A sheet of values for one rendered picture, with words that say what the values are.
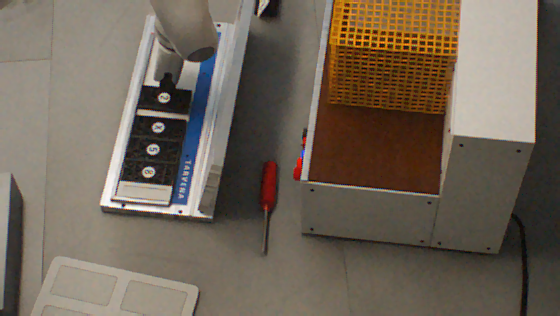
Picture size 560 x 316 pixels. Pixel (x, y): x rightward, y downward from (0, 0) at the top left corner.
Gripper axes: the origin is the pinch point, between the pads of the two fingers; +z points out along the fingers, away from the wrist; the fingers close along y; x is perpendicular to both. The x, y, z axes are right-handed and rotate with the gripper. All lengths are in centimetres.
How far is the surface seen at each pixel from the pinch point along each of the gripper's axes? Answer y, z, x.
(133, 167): 18.9, 2.6, -2.8
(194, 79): -2.4, 1.7, 4.8
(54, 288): 43.8, 6.1, -11.3
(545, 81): -11, -10, 71
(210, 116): 5.9, 0.5, 9.2
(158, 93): 2.4, 1.8, -1.4
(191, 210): 26.3, 0.5, 9.2
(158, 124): 9.4, 1.4, 0.0
